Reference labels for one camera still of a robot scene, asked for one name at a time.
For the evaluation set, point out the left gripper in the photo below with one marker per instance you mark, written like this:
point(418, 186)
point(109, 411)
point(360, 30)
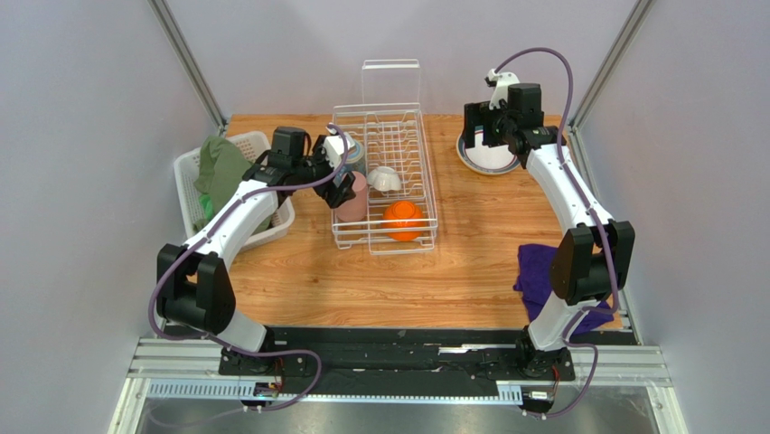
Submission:
point(342, 193)

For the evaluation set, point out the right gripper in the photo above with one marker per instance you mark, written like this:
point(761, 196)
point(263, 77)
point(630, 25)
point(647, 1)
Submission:
point(482, 126)

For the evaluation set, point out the pink cup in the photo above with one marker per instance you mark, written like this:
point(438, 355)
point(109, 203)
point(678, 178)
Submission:
point(355, 209)

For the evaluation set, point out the beige plate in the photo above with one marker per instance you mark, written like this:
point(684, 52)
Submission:
point(486, 160)

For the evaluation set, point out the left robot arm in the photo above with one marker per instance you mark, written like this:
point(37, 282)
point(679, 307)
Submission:
point(193, 287)

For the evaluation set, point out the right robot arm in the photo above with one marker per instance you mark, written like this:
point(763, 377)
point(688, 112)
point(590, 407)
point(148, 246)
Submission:
point(593, 258)

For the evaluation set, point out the blue butterfly mug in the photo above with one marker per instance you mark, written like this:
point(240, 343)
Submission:
point(356, 153)

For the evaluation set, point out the white flower-shaped bowl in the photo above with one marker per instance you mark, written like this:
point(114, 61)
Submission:
point(384, 179)

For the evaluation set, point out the orange bowl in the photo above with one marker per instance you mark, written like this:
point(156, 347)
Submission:
point(403, 221)

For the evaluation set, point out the white plastic basket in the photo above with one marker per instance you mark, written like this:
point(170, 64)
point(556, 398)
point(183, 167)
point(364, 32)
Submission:
point(186, 170)

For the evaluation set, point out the green cloth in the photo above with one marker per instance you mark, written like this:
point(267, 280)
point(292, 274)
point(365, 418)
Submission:
point(221, 168)

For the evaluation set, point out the purple cloth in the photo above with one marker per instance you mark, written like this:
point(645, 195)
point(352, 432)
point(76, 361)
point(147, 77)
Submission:
point(534, 285)

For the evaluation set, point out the white wire dish rack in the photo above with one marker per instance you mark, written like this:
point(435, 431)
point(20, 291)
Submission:
point(388, 123)

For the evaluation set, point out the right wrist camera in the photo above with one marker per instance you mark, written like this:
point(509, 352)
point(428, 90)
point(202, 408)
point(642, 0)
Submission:
point(499, 81)

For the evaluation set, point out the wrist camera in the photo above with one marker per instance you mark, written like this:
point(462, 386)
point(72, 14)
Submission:
point(334, 147)
point(499, 81)

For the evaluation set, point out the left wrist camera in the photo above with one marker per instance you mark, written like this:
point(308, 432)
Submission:
point(334, 147)

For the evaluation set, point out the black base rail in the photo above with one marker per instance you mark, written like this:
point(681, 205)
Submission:
point(395, 362)

